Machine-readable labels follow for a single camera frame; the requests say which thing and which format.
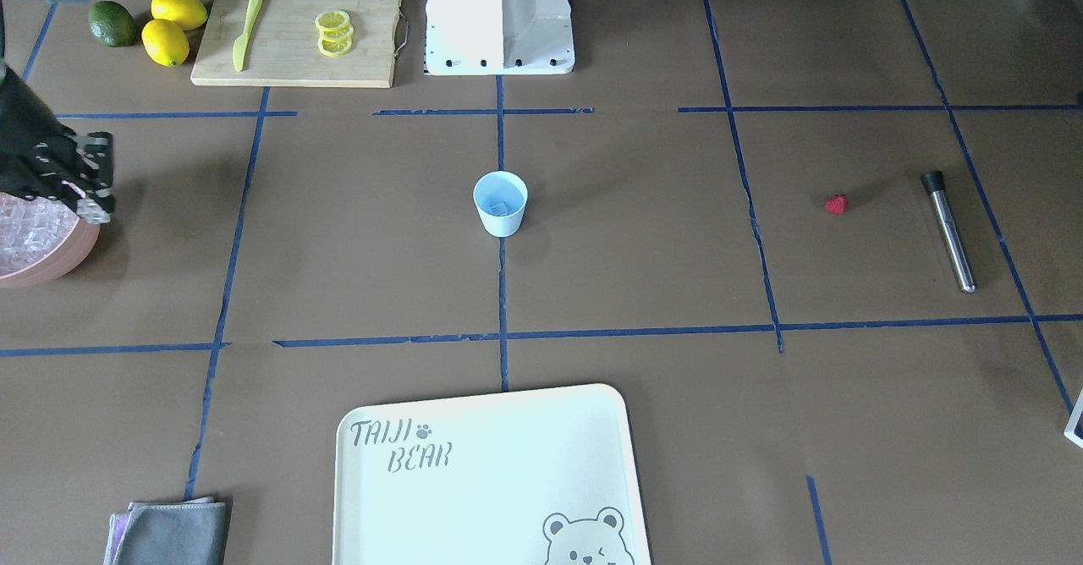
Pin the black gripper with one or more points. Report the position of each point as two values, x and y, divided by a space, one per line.
27 135

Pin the red strawberry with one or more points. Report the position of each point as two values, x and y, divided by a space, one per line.
837 204

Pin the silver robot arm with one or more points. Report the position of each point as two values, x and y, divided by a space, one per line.
41 159

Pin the pink bowl of ice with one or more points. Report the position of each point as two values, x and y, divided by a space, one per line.
41 241

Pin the light blue plastic cup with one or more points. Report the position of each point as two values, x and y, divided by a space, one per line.
500 183

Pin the green avocado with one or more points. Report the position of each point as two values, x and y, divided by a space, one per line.
112 25

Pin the bamboo cutting board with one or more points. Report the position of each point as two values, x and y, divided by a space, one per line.
283 47

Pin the yellow lemon slices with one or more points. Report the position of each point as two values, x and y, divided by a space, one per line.
335 33

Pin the grey folded cloth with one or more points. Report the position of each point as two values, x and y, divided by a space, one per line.
156 532

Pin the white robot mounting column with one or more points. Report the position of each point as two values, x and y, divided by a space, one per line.
498 37

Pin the cream bear serving tray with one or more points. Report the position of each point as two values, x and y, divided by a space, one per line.
543 476

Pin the steel muddler black tip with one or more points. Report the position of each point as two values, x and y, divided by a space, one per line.
934 185

